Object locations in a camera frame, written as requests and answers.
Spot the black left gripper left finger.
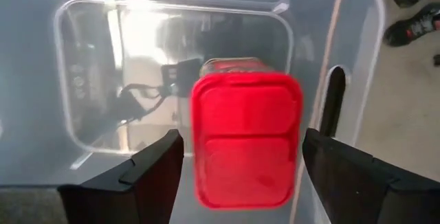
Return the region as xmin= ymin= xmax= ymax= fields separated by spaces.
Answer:
xmin=56 ymin=128 xmax=186 ymax=224

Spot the clear plastic bin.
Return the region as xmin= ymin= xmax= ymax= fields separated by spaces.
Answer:
xmin=0 ymin=0 xmax=386 ymax=224

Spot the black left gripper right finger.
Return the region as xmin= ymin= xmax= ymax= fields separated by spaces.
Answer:
xmin=301 ymin=126 xmax=440 ymax=224

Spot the red-lid paprika tin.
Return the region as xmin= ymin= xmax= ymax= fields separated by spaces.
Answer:
xmin=190 ymin=56 xmax=305 ymax=212

